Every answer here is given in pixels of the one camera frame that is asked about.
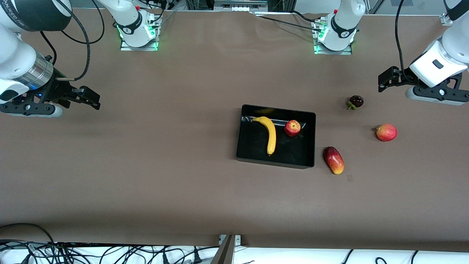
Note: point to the yellow banana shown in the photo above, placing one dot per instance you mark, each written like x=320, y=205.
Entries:
x=272, y=135

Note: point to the aluminium profile corner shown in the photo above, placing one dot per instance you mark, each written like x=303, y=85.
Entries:
x=446, y=19

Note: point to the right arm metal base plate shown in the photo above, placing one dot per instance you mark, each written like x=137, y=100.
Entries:
x=126, y=47

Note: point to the red apple with stem nub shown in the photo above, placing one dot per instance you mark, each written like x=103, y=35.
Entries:
x=387, y=132

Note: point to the black power plug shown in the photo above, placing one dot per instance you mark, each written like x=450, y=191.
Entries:
x=165, y=258
x=197, y=257

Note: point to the silver electronics box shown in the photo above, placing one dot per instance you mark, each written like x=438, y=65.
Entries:
x=240, y=4

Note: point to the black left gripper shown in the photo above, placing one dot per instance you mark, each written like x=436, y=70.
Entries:
x=402, y=78

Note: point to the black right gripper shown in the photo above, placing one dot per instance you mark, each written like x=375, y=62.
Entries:
x=59, y=90

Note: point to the small red apple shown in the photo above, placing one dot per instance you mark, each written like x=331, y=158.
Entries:
x=292, y=128

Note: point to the black plastic box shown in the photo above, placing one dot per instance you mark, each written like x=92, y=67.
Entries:
x=293, y=154

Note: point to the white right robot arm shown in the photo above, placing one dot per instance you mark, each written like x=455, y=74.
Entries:
x=14, y=55

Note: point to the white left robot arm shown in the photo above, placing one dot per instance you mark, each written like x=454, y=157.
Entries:
x=344, y=22

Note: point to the silver bracket plate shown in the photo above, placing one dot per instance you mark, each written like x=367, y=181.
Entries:
x=237, y=239

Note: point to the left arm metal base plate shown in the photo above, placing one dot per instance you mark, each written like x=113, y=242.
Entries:
x=320, y=51

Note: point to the red yellow mango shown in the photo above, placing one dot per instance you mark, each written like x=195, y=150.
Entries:
x=333, y=160

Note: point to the dark purple mangosteen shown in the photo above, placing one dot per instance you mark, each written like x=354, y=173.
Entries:
x=356, y=101

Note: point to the grey metal bar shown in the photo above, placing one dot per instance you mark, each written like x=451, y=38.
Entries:
x=224, y=253

